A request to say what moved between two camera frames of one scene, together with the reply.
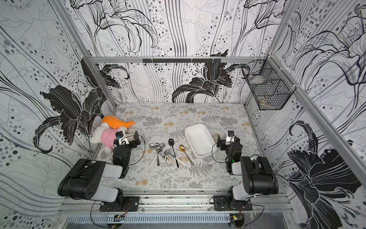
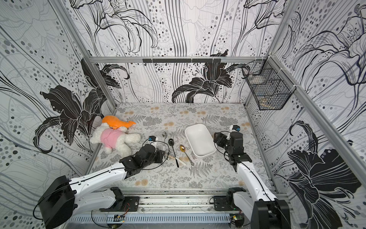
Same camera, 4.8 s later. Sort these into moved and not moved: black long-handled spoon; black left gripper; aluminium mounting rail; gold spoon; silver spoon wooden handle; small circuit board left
Moved: silver spoon wooden handle; black left gripper
Not moved: gold spoon; black long-handled spoon; small circuit board left; aluminium mounting rail
